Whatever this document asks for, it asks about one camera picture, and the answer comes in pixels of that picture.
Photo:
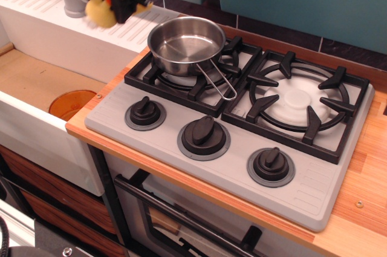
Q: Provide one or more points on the black right burner grate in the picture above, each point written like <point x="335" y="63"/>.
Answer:
<point x="316" y="110"/>

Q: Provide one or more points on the black stove knob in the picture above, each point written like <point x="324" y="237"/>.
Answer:
<point x="145" y="115"/>
<point x="204" y="139"/>
<point x="271" y="167"/>

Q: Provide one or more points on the wooden drawer cabinet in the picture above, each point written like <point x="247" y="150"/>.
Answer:
<point x="77" y="213"/>

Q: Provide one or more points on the grey toy stove top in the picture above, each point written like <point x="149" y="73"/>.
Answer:
<point x="307" y="200"/>

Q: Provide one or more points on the orange sink drain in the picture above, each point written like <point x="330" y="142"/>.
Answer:
<point x="70" y="103"/>

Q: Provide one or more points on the black left stove knob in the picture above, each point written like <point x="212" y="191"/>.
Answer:
<point x="145" y="115"/>

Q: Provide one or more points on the black oven door handle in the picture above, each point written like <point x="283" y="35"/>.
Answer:
<point x="134" y="186"/>

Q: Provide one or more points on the stainless steel pan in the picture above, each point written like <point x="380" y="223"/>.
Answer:
<point x="189" y="46"/>

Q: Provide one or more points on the toy oven door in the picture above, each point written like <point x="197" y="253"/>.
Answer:
<point x="174" y="222"/>

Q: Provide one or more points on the black middle stove knob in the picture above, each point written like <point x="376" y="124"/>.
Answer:
<point x="204" y="139"/>

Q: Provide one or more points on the white toy sink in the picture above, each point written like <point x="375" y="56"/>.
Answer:
<point x="45" y="54"/>

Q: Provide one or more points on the black right stove knob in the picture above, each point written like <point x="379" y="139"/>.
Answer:
<point x="271" y="167"/>

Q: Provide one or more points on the black burner grate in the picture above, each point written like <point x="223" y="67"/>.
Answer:
<point x="197" y="92"/>
<point x="316" y="110"/>

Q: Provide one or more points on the yellow stuffed duck toy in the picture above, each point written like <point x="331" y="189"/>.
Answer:
<point x="101" y="13"/>

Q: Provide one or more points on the black left burner grate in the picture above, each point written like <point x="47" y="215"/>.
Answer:
<point x="197" y="92"/>

